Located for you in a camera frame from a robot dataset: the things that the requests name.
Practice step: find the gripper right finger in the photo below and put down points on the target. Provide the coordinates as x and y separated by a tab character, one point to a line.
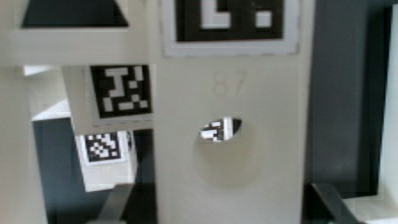
324	207

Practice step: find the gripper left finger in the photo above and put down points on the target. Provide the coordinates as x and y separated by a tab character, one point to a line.
131	205

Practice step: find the white chair back piece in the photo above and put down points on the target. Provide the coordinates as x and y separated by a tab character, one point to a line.
232	89

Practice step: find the white chair leg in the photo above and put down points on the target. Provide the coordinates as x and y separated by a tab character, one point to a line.
109	161

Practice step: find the white chair seat piece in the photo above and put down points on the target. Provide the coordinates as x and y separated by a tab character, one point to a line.
99	94

